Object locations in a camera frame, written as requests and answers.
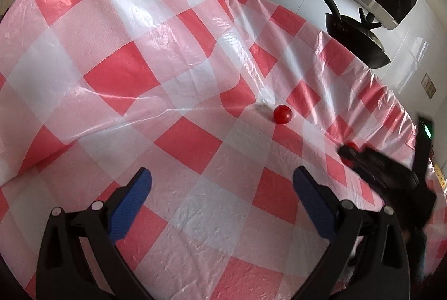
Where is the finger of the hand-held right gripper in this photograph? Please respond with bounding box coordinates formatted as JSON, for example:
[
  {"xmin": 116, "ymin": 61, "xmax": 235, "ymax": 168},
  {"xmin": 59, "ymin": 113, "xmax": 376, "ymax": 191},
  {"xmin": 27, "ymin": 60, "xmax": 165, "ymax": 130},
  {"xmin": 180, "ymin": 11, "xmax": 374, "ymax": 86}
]
[
  {"xmin": 337, "ymin": 147, "xmax": 385, "ymax": 189},
  {"xmin": 361, "ymin": 145, "xmax": 420, "ymax": 188}
]

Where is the wall socket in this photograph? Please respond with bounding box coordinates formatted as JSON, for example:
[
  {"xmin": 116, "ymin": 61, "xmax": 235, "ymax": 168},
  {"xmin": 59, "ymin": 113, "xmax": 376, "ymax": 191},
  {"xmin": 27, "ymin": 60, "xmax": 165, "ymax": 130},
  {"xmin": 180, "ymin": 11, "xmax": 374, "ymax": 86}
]
[{"xmin": 421, "ymin": 73, "xmax": 437, "ymax": 99}]

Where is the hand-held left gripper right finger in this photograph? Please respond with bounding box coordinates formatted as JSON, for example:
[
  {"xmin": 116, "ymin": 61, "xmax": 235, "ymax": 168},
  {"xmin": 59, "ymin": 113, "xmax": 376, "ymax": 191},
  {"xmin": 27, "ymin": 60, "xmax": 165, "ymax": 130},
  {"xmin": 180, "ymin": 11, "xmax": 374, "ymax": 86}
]
[{"xmin": 293, "ymin": 165, "xmax": 411, "ymax": 300}]

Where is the black frying pan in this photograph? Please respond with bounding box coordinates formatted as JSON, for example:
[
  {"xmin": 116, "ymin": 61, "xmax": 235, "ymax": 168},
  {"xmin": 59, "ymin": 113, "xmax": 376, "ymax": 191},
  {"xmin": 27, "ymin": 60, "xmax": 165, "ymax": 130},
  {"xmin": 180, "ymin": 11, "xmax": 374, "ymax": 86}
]
[{"xmin": 302, "ymin": 0, "xmax": 391, "ymax": 69}]

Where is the red white checkered tablecloth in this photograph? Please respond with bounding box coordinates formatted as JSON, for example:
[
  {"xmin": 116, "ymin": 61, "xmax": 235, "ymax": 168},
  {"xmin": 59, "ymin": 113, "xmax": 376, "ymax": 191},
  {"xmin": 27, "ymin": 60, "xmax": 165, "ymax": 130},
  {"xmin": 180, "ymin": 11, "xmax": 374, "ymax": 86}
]
[{"xmin": 0, "ymin": 0, "xmax": 447, "ymax": 300}]

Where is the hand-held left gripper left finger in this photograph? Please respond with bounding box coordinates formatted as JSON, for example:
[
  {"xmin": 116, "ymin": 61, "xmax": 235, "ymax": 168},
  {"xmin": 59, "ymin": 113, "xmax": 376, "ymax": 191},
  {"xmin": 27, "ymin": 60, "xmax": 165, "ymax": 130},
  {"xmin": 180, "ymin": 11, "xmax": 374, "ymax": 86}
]
[{"xmin": 37, "ymin": 167, "xmax": 154, "ymax": 300}]

